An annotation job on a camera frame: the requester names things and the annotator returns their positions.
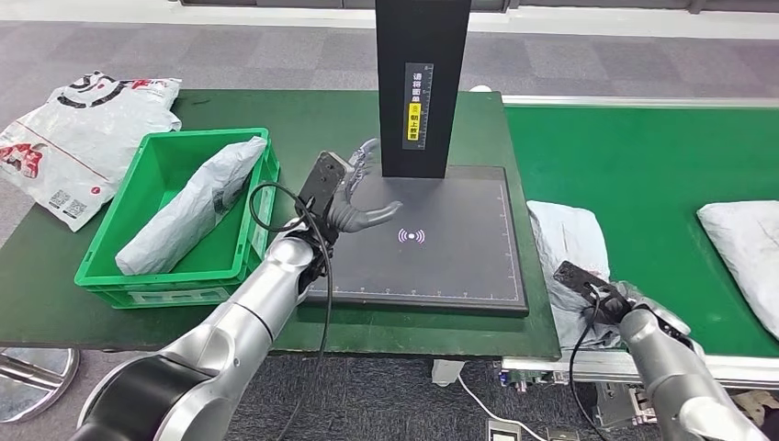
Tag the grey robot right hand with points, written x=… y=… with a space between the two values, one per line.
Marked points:
x=593 y=295

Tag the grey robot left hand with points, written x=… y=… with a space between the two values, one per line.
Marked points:
x=328 y=182

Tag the grey parcel bag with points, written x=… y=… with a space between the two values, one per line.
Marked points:
x=742 y=255
x=188 y=213
x=569 y=237

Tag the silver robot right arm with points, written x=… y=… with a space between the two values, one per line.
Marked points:
x=669 y=371

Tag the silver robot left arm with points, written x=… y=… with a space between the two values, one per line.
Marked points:
x=255 y=310

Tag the grey floor socket box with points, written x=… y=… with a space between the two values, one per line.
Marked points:
x=563 y=436

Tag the black inbound scanner machine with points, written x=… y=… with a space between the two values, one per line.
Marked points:
x=450 y=268

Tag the black and yellow ruler label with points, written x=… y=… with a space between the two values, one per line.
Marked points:
x=418 y=91

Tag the white floor power socket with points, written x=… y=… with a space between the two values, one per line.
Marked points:
x=504 y=432

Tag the white table foot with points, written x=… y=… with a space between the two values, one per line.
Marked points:
x=447 y=371

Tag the green plastic crate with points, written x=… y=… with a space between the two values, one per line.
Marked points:
x=155 y=182

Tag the small white round object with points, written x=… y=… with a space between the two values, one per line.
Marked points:
x=481 y=89

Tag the beige crumpled bag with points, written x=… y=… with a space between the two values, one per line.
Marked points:
x=757 y=405

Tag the large white printed mailer bag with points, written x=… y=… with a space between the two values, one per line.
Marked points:
x=79 y=146

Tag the chrome round stool base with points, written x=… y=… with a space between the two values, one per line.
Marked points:
x=33 y=392

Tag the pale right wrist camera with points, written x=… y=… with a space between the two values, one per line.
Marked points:
x=675 y=316

